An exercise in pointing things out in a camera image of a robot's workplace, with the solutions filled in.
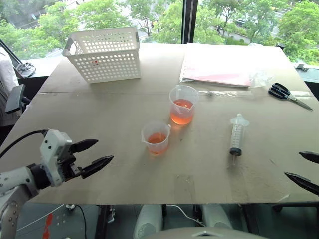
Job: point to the silver robot leg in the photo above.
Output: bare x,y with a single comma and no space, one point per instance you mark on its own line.
148,220
216,216

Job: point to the white perforated plastic basket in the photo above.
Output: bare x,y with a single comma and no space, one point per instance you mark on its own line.
107,57

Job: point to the silver robot torso top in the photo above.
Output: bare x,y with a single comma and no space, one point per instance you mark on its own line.
204,233

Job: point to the black office chair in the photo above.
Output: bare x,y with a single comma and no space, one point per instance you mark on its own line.
16,97

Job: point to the large beaker orange liquid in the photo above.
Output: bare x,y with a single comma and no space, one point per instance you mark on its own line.
183,105

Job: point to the black window frame post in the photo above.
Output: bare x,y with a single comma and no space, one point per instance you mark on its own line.
189,21

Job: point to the clear plastic syringe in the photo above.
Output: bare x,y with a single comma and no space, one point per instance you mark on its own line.
237,139

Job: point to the person in white shirt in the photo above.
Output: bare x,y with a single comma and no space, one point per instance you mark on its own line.
6,84

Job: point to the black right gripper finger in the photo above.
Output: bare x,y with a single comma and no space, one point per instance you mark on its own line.
310,156
302,182

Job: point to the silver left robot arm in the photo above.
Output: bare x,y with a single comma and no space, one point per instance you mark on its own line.
12,184

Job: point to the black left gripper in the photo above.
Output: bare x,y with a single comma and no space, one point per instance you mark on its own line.
66,163

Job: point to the pink and white paper stack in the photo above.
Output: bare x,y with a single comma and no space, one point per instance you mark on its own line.
219,67

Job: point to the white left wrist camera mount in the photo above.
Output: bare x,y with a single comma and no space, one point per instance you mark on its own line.
53,152

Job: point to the small grey box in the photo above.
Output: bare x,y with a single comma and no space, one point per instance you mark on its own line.
300,66

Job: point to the clear plastic bag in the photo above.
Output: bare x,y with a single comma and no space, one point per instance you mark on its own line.
259,78

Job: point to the small beaker orange liquid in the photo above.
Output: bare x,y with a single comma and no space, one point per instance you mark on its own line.
156,138

